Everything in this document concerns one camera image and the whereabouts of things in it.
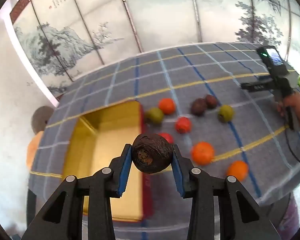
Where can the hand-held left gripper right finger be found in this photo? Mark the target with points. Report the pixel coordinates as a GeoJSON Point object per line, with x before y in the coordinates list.
{"type": "Point", "coordinates": [177, 175]}

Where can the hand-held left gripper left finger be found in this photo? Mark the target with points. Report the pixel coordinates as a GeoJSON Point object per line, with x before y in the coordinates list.
{"type": "Point", "coordinates": [125, 170]}

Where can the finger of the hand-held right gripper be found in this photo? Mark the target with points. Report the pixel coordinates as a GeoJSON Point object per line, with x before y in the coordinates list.
{"type": "Point", "coordinates": [255, 87]}

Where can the red and gold box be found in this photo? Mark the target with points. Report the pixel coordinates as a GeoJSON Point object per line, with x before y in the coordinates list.
{"type": "Point", "coordinates": [115, 140]}

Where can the dark wrinkled passion fruit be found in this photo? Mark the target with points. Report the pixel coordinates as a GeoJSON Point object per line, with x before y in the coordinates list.
{"type": "Point", "coordinates": [152, 152]}

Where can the orange tangerine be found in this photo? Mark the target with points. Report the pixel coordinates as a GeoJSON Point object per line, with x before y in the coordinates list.
{"type": "Point", "coordinates": [202, 153]}
{"type": "Point", "coordinates": [237, 170]}
{"type": "Point", "coordinates": [166, 105]}

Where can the green round fruit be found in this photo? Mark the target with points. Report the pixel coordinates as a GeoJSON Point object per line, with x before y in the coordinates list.
{"type": "Point", "coordinates": [154, 115]}
{"type": "Point", "coordinates": [225, 113]}

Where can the red tomato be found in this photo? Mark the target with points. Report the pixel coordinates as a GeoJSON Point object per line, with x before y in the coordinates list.
{"type": "Point", "coordinates": [183, 124]}
{"type": "Point", "coordinates": [168, 137]}

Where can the dark purple passion fruit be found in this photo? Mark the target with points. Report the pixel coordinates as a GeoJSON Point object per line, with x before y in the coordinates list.
{"type": "Point", "coordinates": [212, 101]}
{"type": "Point", "coordinates": [199, 106]}

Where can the grey plaid tablecloth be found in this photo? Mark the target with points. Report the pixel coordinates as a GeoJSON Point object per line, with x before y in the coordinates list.
{"type": "Point", "coordinates": [215, 70]}

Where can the painted folding screen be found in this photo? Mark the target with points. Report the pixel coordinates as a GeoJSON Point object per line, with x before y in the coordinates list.
{"type": "Point", "coordinates": [165, 10]}

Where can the person's purple clothing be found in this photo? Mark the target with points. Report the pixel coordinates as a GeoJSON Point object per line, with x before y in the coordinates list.
{"type": "Point", "coordinates": [290, 215]}

